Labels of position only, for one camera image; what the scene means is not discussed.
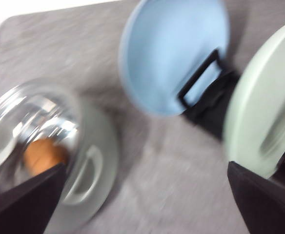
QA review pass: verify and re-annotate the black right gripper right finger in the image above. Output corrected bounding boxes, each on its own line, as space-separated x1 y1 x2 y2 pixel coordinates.
227 162 285 234

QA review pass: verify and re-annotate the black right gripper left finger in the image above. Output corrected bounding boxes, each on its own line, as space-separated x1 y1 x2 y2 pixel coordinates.
0 163 66 234

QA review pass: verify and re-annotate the brown potato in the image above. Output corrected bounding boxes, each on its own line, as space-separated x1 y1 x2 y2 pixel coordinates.
23 140 67 176

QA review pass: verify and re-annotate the green plate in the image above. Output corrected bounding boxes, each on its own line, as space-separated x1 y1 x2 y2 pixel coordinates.
225 22 285 178

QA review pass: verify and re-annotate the glass lid with green knob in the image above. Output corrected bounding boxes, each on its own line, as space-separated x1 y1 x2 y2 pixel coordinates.
0 78 81 190

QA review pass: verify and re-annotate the green electric steamer pot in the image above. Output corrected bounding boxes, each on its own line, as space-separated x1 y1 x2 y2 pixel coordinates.
0 79 119 231

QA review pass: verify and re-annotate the blue plate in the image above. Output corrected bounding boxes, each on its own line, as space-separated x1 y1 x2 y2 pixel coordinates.
119 0 229 117

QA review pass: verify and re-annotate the grey table cloth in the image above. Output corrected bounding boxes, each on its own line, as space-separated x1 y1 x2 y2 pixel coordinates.
0 0 285 234

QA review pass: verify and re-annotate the black dish rack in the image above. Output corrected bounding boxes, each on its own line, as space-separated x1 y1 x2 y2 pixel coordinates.
177 49 285 181

